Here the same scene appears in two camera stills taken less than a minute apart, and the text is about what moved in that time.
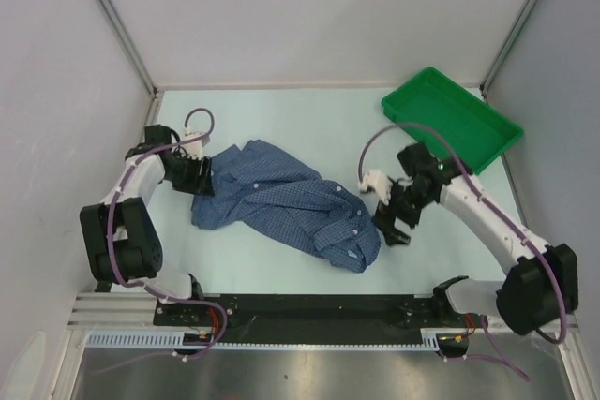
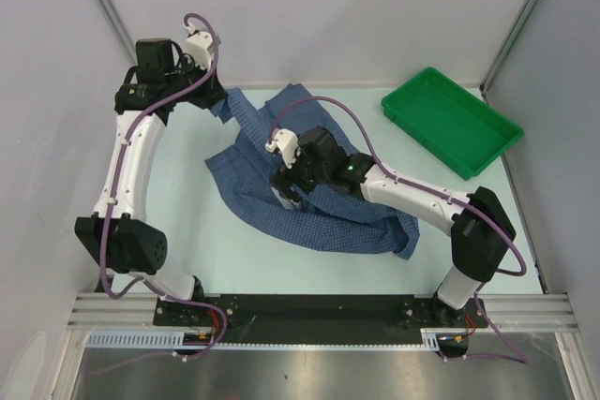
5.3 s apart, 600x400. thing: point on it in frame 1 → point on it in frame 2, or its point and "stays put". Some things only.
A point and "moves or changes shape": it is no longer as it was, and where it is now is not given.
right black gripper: [385, 216] → [284, 177]
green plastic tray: [478, 132] stays put
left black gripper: [201, 185] → [213, 93]
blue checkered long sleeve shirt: [256, 184] moves or changes shape
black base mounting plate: [308, 318] stays put
